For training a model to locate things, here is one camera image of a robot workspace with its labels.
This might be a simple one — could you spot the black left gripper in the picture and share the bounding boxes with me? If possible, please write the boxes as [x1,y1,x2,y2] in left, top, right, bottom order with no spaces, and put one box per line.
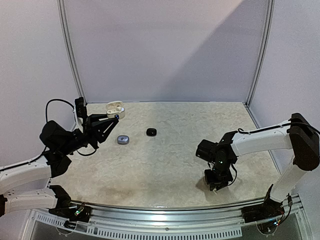
[59,112,118,155]

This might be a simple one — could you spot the white earbud charging case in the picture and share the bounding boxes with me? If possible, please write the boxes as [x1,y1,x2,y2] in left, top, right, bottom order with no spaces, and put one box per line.
[105,101,126,119]

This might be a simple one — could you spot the blue-grey earbud charging case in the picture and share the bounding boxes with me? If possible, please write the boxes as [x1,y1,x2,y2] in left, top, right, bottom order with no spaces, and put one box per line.
[116,135,130,145]

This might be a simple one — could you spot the black gold earbud charging case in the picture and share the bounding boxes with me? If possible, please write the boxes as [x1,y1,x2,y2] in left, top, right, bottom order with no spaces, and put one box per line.
[146,128,157,137]

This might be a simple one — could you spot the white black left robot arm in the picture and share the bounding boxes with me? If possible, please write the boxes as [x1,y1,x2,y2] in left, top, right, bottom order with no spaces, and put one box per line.
[0,114,120,219]

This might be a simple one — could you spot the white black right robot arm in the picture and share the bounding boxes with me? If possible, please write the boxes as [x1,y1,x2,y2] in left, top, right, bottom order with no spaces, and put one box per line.
[195,113,320,225]

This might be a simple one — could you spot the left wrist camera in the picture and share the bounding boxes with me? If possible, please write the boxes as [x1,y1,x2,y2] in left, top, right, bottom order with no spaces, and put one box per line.
[73,97,88,133]

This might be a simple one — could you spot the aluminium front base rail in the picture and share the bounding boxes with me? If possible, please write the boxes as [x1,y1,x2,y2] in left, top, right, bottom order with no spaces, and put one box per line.
[28,193,308,238]

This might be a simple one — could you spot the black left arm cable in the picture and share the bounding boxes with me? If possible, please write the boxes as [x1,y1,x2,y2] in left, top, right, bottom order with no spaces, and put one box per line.
[0,99,76,171]

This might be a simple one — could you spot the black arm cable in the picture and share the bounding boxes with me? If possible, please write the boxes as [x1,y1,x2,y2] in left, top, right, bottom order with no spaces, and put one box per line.
[237,119,320,136]
[0,99,76,171]

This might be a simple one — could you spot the aluminium back wall rail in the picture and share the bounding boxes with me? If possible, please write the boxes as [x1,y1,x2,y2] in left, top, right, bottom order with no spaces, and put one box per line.
[86,100,245,104]

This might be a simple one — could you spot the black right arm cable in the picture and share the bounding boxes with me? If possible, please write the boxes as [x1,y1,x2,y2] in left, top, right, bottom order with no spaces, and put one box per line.
[237,119,320,136]

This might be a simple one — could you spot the aluminium left corner post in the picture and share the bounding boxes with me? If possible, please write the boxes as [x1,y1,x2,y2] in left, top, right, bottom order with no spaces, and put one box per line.
[57,0,87,103]

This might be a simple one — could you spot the aluminium corner post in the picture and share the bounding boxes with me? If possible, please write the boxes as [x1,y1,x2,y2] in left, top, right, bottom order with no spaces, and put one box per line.
[57,0,87,103]
[244,0,275,108]

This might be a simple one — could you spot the aluminium right corner post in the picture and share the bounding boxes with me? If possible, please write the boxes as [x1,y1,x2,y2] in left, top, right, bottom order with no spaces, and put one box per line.
[244,0,275,108]

